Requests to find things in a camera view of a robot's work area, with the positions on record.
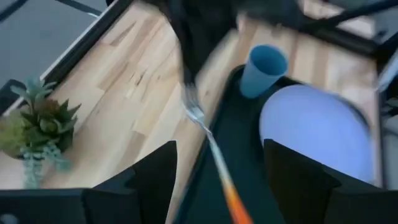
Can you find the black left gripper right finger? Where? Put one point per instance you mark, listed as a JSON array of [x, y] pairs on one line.
[[304, 193]]

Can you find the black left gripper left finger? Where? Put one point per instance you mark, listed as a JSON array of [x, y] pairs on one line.
[[146, 186]]

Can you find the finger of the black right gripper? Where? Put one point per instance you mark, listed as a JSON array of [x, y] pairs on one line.
[[194, 70], [186, 70]]

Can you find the lavender round plate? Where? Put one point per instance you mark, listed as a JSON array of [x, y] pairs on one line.
[[311, 130]]

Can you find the blue plastic cup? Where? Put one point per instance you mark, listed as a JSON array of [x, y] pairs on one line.
[[264, 70]]

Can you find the dark green plastic tray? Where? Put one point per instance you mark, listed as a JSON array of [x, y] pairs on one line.
[[239, 140]]

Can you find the potted succulent plant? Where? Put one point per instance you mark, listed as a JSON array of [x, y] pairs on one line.
[[43, 124]]

